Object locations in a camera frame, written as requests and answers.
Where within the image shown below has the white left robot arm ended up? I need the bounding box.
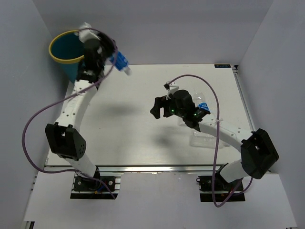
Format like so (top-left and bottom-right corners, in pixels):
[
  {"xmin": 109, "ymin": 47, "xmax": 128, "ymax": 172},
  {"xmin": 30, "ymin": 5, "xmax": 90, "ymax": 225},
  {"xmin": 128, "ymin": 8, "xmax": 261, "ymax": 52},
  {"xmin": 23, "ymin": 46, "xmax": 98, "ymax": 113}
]
[{"xmin": 45, "ymin": 33, "xmax": 115, "ymax": 190}]

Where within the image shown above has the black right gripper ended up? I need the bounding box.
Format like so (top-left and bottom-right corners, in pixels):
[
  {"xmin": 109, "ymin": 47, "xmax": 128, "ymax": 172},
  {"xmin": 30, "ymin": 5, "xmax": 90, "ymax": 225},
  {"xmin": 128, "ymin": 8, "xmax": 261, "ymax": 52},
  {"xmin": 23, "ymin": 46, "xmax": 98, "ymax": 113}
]
[{"xmin": 151, "ymin": 95, "xmax": 185, "ymax": 120}]

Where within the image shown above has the clear bottle with blue label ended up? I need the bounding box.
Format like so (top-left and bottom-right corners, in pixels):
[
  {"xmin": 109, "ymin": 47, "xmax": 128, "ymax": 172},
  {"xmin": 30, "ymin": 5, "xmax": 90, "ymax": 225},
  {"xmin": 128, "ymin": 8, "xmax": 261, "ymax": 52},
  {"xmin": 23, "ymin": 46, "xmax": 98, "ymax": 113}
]
[{"xmin": 193, "ymin": 93, "xmax": 210, "ymax": 111}]

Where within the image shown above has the blue table corner sticker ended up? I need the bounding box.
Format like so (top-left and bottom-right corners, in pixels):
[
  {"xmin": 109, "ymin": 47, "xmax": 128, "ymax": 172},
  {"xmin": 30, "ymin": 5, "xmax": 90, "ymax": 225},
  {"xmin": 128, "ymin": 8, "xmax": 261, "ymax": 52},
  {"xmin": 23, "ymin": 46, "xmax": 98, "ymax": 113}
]
[{"xmin": 214, "ymin": 64, "xmax": 231, "ymax": 68}]

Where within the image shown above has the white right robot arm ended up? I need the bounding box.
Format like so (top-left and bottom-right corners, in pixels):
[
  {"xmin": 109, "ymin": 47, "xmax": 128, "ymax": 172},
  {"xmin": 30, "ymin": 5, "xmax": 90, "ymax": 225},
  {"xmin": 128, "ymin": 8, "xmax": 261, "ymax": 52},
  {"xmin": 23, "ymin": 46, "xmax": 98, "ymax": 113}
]
[{"xmin": 150, "ymin": 90, "xmax": 279, "ymax": 190}]

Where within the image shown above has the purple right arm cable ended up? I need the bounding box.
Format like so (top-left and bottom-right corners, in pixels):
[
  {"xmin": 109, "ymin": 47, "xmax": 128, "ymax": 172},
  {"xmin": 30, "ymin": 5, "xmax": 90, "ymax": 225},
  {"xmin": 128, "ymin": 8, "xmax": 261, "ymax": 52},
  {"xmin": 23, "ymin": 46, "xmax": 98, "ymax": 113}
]
[{"xmin": 164, "ymin": 74, "xmax": 254, "ymax": 208}]

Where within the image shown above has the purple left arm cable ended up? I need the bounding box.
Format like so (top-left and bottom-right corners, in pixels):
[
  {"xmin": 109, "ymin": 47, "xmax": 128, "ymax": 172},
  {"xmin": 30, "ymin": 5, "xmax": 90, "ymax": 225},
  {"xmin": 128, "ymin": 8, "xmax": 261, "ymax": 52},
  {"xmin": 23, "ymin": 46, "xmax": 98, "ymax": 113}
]
[{"xmin": 22, "ymin": 28, "xmax": 120, "ymax": 198}]

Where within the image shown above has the clear unlabelled plastic bottle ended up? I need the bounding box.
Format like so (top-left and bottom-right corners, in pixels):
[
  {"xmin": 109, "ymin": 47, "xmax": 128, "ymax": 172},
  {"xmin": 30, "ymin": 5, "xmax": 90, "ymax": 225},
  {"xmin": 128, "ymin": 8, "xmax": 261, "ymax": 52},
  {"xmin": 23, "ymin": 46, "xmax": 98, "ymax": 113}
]
[{"xmin": 178, "ymin": 119, "xmax": 185, "ymax": 126}]

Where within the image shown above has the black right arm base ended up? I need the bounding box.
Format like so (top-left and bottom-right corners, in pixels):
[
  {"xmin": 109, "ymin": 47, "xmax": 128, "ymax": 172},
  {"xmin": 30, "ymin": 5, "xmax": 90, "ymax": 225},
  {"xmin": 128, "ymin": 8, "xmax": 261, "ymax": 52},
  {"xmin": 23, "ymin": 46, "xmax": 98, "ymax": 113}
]
[{"xmin": 196, "ymin": 173, "xmax": 245, "ymax": 203}]

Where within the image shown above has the crushed clear plastic bottle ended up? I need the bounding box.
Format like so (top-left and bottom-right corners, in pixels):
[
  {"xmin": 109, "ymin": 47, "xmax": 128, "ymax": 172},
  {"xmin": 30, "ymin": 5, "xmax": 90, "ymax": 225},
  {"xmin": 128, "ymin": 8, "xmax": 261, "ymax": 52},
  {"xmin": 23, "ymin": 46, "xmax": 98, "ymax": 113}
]
[{"xmin": 190, "ymin": 131, "xmax": 216, "ymax": 149}]

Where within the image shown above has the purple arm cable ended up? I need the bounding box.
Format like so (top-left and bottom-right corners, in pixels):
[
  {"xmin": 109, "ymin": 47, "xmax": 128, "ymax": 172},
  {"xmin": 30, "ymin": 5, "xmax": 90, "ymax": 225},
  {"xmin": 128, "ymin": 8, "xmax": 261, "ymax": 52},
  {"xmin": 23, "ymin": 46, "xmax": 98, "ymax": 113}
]
[
  {"xmin": 22, "ymin": 28, "xmax": 120, "ymax": 198},
  {"xmin": 164, "ymin": 74, "xmax": 254, "ymax": 208}
]

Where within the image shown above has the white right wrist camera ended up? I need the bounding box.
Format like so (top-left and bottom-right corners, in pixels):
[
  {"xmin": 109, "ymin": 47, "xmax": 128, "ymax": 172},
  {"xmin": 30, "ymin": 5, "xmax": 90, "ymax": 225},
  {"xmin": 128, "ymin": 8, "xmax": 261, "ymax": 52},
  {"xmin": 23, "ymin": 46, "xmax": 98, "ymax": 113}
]
[{"xmin": 164, "ymin": 82, "xmax": 179, "ymax": 100}]

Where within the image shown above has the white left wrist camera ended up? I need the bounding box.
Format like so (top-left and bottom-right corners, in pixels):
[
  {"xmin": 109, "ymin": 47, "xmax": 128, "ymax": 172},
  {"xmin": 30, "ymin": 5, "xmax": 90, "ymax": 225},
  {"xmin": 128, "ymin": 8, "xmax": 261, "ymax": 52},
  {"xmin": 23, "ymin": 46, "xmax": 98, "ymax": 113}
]
[{"xmin": 74, "ymin": 22, "xmax": 100, "ymax": 43}]

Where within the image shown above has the blue label bottle white cap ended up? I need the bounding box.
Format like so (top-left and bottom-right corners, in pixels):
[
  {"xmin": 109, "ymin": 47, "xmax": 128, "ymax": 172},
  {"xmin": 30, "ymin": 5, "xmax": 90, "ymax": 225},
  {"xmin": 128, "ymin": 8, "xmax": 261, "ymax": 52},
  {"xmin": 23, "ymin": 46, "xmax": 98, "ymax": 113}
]
[{"xmin": 109, "ymin": 51, "xmax": 132, "ymax": 75}]

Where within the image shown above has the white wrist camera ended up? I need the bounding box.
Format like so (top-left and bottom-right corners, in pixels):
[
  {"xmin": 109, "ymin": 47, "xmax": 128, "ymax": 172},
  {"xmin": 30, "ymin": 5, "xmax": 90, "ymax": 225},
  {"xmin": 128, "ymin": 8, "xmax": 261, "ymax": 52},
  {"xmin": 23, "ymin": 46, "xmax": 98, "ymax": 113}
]
[
  {"xmin": 164, "ymin": 82, "xmax": 179, "ymax": 100},
  {"xmin": 74, "ymin": 22, "xmax": 100, "ymax": 43}
]

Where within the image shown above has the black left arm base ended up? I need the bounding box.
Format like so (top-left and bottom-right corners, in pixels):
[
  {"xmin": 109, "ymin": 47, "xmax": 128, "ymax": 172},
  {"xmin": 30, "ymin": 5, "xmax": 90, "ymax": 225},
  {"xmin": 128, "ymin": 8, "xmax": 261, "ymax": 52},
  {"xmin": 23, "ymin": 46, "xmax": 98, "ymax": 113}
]
[{"xmin": 70, "ymin": 172, "xmax": 121, "ymax": 200}]

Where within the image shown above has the teal bin with yellow rim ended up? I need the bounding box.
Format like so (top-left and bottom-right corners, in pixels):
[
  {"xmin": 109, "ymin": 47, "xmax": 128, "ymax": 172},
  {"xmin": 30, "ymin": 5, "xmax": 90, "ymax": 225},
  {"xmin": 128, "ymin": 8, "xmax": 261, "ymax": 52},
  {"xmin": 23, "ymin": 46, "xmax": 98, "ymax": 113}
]
[{"xmin": 49, "ymin": 30, "xmax": 84, "ymax": 83}]

